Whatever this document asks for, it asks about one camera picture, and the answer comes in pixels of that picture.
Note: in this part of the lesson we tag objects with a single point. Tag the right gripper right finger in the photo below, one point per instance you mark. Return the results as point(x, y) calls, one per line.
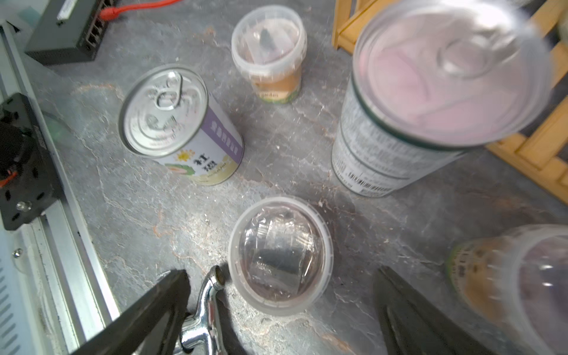
point(412, 325)

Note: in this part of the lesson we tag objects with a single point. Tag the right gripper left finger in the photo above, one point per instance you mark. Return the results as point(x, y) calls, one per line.
point(151, 325)

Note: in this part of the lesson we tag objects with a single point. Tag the small clear-lid cup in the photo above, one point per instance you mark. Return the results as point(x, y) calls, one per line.
point(280, 255)

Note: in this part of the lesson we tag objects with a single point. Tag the wooden two-tier shelf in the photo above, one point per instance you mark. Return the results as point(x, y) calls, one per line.
point(539, 152)

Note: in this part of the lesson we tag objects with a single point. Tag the purple label pull-tab can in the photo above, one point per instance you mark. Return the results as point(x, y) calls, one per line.
point(170, 117)

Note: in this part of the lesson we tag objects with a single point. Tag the tall green seed can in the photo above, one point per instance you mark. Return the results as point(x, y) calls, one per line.
point(432, 80)

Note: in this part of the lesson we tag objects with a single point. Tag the small clear-lid jar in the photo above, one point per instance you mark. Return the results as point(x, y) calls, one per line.
point(269, 45)

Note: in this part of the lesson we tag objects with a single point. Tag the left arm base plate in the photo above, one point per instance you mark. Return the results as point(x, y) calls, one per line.
point(30, 183)

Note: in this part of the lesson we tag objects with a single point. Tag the black network switch box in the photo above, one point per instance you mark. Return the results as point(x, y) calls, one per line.
point(68, 32)

